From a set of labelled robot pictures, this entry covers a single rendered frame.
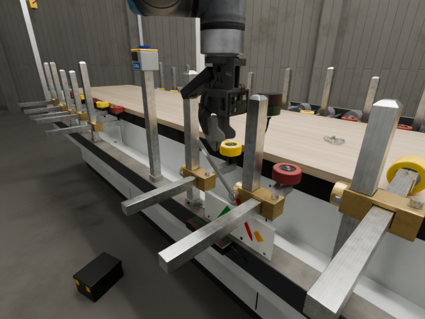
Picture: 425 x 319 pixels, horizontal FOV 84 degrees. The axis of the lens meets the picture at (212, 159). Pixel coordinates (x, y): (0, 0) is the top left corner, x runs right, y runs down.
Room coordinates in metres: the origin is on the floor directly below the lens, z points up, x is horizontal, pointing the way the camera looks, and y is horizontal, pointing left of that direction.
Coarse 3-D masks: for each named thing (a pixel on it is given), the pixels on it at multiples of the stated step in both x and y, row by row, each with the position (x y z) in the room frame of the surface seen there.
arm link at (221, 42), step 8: (200, 32) 0.52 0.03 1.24; (208, 32) 0.50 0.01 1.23; (216, 32) 0.49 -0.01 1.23; (224, 32) 0.49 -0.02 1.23; (232, 32) 0.49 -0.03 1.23; (240, 32) 0.51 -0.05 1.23; (200, 40) 0.52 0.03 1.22; (208, 40) 0.50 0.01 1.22; (216, 40) 0.49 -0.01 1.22; (224, 40) 0.49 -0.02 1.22; (232, 40) 0.49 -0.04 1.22; (240, 40) 0.51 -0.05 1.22; (200, 48) 0.52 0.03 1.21; (208, 48) 0.50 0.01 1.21; (216, 48) 0.49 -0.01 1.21; (224, 48) 0.49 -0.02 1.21; (232, 48) 0.49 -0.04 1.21; (240, 48) 0.51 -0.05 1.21; (224, 56) 0.50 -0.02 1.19; (232, 56) 0.51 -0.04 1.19
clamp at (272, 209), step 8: (240, 184) 0.58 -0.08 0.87; (240, 192) 0.55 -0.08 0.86; (248, 192) 0.53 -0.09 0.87; (256, 192) 0.53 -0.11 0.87; (264, 192) 0.53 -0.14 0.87; (272, 192) 0.53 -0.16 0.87; (240, 200) 0.55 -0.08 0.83; (264, 200) 0.50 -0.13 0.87; (272, 200) 0.49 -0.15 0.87; (280, 200) 0.50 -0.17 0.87; (264, 208) 0.49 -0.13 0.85; (272, 208) 0.48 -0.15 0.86; (280, 208) 0.50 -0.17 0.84; (264, 216) 0.49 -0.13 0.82; (272, 216) 0.48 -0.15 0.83
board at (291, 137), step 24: (96, 96) 2.03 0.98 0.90; (120, 96) 2.04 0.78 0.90; (168, 96) 2.06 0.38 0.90; (168, 120) 1.19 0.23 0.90; (240, 120) 1.20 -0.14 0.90; (288, 120) 1.21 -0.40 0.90; (312, 120) 1.22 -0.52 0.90; (336, 120) 1.22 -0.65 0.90; (264, 144) 0.83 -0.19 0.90; (288, 144) 0.83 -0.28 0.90; (312, 144) 0.83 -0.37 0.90; (336, 144) 0.83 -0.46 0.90; (360, 144) 0.84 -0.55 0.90; (408, 144) 0.84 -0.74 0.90; (312, 168) 0.63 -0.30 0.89; (336, 168) 0.62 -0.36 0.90; (384, 168) 0.62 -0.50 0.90
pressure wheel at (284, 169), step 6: (276, 168) 0.60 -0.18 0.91; (282, 168) 0.61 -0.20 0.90; (288, 168) 0.60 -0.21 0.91; (294, 168) 0.61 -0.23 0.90; (300, 168) 0.60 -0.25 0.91; (276, 174) 0.59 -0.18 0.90; (282, 174) 0.57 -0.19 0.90; (288, 174) 0.57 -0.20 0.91; (294, 174) 0.57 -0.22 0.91; (300, 174) 0.58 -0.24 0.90; (276, 180) 0.58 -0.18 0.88; (282, 180) 0.57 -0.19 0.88; (288, 180) 0.57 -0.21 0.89; (294, 180) 0.57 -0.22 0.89
